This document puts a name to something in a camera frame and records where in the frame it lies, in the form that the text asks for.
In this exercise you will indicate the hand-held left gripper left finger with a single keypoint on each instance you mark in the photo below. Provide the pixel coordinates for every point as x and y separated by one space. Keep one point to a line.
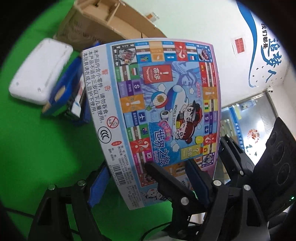
99 187

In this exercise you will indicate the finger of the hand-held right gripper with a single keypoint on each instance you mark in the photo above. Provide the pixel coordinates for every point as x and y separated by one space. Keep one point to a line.
171 185
235 160

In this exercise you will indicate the red wall sign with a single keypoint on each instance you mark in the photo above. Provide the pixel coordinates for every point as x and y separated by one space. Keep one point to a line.
239 45

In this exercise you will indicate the colourful board game box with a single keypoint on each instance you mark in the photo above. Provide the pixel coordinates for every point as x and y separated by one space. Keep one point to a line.
161 104

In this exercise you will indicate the blue stapler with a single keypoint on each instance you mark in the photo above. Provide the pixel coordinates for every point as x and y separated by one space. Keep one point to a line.
62 92

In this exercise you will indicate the glass cabinet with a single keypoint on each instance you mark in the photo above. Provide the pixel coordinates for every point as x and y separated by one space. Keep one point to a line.
261 115

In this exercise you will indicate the brown cardboard box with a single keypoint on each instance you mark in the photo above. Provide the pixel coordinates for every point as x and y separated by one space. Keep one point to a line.
129 23

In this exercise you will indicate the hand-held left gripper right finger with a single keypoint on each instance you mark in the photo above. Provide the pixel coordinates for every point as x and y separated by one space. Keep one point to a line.
201 185

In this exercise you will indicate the white plastic case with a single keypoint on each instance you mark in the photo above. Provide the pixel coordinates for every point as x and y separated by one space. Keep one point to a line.
39 69

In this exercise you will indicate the blue wall decal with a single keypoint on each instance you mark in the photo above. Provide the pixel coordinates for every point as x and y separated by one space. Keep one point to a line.
248 23

